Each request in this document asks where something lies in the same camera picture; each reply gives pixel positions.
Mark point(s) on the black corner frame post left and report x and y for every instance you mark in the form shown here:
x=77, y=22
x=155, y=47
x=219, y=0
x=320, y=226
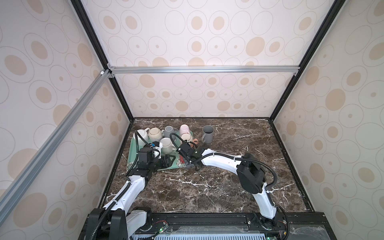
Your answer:
x=87, y=25

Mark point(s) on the black mug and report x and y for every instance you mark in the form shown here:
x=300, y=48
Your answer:
x=167, y=161

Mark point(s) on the pink mug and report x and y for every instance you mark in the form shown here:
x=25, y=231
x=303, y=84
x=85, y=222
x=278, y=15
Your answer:
x=184, y=129

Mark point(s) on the cream speckled mug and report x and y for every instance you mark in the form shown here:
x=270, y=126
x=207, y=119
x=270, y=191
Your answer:
x=155, y=134

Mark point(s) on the white ribbed mug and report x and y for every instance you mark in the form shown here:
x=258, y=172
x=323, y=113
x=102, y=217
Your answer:
x=143, y=137

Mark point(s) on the green floral tray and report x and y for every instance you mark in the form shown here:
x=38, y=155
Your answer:
x=178, y=163

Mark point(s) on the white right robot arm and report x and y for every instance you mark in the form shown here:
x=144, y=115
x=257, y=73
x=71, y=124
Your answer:
x=255, y=177

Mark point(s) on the black corner frame post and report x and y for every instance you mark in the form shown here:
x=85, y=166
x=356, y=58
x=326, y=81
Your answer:
x=87, y=25
x=321, y=33

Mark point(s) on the aluminium rail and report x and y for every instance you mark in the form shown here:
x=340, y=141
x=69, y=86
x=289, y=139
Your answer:
x=205, y=69
x=33, y=168

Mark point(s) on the aluminium back rail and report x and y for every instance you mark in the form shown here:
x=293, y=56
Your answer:
x=205, y=69

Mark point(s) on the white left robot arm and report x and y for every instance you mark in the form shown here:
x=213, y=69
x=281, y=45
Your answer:
x=126, y=195

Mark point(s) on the large grey mug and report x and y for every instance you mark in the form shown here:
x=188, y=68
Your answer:
x=208, y=134

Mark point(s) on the cream and peach mug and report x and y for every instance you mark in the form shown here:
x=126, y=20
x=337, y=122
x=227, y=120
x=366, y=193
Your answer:
x=189, y=138

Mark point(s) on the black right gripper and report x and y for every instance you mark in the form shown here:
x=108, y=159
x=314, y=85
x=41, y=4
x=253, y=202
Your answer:
x=186, y=163

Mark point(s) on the black corner frame post right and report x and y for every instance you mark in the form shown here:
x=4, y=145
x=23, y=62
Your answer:
x=321, y=33

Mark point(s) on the aluminium left rail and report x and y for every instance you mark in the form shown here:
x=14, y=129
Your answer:
x=33, y=168

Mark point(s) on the small grey mug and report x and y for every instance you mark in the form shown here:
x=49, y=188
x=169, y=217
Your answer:
x=168, y=131

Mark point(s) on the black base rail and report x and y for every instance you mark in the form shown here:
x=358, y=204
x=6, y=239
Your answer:
x=145, y=225

